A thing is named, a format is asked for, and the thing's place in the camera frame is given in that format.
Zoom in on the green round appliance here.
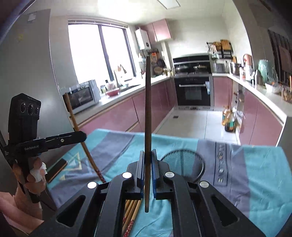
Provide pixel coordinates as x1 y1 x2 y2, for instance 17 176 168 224
258 59 278 84

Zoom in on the wooden chopstick red pattern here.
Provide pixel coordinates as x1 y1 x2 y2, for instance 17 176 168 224
62 92 107 184

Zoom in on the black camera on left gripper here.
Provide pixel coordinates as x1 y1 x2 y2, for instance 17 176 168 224
8 93 41 145

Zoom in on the black built-in oven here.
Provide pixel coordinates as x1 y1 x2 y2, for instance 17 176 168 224
174 74 214 110

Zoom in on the pink upper cabinet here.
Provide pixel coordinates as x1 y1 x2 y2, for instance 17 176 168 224
141 19 172 43

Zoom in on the red bowl on counter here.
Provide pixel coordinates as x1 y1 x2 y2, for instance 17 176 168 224
106 88 120 97

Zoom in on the left hand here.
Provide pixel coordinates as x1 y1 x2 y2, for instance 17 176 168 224
12 157 46 219

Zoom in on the black range hood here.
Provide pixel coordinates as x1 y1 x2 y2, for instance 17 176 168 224
173 54 211 65

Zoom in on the white water heater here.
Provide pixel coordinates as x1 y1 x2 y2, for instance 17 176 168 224
135 28 151 50

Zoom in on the teal grey tablecloth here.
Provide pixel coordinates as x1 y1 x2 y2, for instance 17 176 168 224
47 129 291 236

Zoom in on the silver refrigerator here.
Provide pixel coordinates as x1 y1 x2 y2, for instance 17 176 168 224
0 9 80 194

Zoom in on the silver microwave oven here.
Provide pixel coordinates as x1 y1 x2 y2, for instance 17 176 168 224
62 80 101 114

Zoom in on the dark sauce bottle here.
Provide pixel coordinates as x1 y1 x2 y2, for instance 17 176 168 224
225 112 235 133

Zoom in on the black phone on table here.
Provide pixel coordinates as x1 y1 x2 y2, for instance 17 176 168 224
45 158 68 183

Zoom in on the brown wooden chopstick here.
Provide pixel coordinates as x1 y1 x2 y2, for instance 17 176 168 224
145 56 151 213

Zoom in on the steel pot on counter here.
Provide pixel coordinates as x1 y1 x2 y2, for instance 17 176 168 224
230 62 241 76

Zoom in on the black mesh utensil holder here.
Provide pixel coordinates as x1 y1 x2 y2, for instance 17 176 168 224
161 149 205 183

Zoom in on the cooking oil bottle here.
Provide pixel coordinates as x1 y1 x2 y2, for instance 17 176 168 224
222 106 230 126

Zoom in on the bamboo chopstick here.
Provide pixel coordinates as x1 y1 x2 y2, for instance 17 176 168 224
121 200 142 236
123 200 134 224
122 201 139 234

